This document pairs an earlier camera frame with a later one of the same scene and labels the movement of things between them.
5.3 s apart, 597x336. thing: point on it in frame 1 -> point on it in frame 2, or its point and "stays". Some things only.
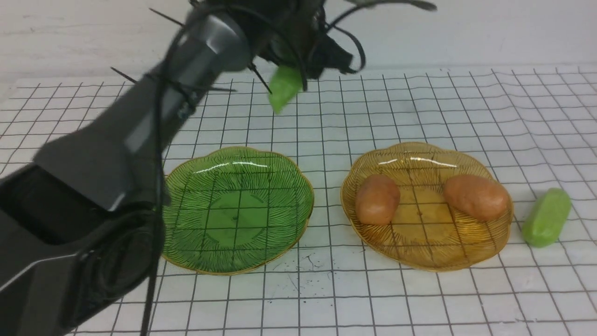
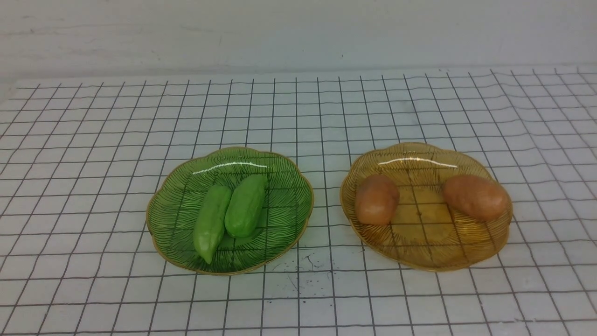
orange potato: [377, 197] stays
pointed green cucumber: [285, 85] -> [210, 222]
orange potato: [483, 200] stays
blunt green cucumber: [545, 220] -> [245, 206]
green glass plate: [234, 210] stays
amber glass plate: [426, 234] stays
